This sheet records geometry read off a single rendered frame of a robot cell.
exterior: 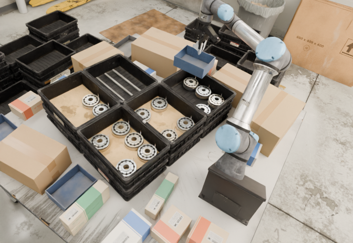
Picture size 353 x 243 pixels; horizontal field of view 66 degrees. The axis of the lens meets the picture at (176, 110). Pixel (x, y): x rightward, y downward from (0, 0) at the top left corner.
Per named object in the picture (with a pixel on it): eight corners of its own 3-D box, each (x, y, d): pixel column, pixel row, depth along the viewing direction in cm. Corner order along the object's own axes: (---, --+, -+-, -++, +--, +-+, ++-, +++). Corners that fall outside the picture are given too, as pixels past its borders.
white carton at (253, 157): (257, 152, 169) (262, 144, 163) (252, 167, 162) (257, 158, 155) (228, 139, 175) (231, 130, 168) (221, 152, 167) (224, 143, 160)
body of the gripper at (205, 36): (196, 34, 165) (200, 15, 157) (208, 40, 162) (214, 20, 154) (189, 38, 159) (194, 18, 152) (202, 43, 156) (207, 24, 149)
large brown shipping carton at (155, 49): (191, 63, 226) (195, 43, 212) (175, 83, 207) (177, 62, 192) (151, 47, 236) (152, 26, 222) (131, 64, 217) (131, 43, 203)
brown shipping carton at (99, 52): (105, 57, 220) (104, 40, 209) (124, 70, 212) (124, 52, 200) (74, 73, 203) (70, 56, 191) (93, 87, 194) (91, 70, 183)
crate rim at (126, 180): (171, 148, 140) (172, 145, 138) (125, 185, 124) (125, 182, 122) (122, 106, 157) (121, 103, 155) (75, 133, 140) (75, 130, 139)
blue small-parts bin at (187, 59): (213, 66, 166) (215, 56, 161) (201, 78, 157) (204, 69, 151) (185, 53, 172) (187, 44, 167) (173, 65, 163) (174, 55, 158)
